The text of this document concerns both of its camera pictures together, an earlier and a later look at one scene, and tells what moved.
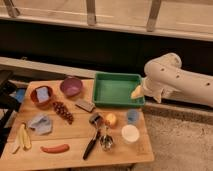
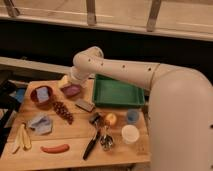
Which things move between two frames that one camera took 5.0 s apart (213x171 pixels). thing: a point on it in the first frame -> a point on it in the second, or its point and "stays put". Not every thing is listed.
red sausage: x=55 y=148 stays put
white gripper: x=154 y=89 -> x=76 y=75
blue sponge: x=43 y=94 stays put
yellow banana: x=23 y=138 stays put
